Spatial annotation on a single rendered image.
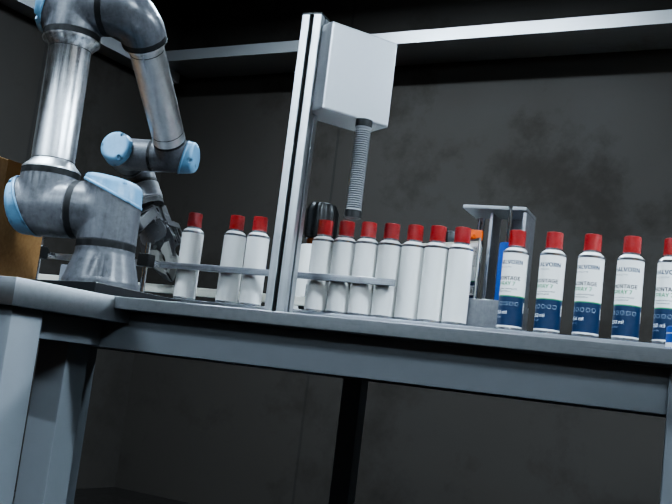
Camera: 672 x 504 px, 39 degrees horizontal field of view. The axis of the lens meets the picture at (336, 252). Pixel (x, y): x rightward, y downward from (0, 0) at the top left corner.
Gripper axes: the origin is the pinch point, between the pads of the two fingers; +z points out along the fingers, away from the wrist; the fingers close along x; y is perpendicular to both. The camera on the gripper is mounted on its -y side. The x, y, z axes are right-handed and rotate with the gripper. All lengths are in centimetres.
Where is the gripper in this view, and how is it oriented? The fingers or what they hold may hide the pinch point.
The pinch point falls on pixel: (168, 275)
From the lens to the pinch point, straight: 228.0
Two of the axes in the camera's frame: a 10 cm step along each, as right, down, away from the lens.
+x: -8.6, 4.4, 2.7
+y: 3.7, 1.7, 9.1
